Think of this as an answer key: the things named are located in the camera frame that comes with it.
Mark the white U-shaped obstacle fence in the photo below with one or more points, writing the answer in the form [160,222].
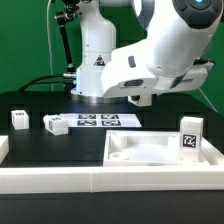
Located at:
[110,178]

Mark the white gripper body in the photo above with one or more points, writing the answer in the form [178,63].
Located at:
[141,70]

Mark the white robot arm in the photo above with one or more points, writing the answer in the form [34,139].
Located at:
[183,22]

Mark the white square table top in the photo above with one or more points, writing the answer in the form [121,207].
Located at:
[153,148]

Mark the white sheet with tag markers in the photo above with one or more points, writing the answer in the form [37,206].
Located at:
[101,120]

